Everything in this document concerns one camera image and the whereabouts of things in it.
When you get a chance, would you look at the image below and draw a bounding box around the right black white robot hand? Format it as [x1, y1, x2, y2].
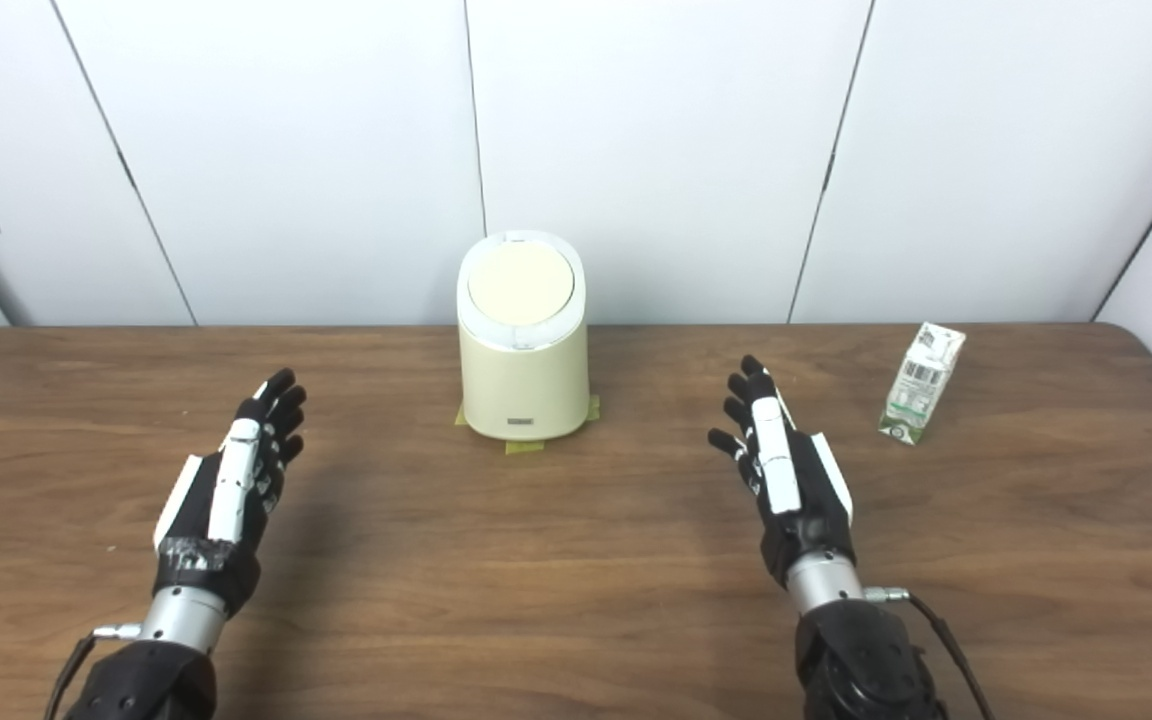
[707, 355, 857, 591]

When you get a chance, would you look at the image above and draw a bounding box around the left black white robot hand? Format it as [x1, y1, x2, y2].
[152, 368, 308, 619]

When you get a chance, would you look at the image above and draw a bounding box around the white green milk carton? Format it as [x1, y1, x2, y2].
[878, 322, 967, 446]

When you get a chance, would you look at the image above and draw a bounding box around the cream-colored round bin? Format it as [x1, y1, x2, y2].
[456, 231, 592, 442]

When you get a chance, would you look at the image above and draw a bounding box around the cream round bin lid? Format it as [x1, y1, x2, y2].
[467, 243, 575, 327]

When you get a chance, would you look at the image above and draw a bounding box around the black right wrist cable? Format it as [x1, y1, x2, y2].
[864, 587, 997, 720]

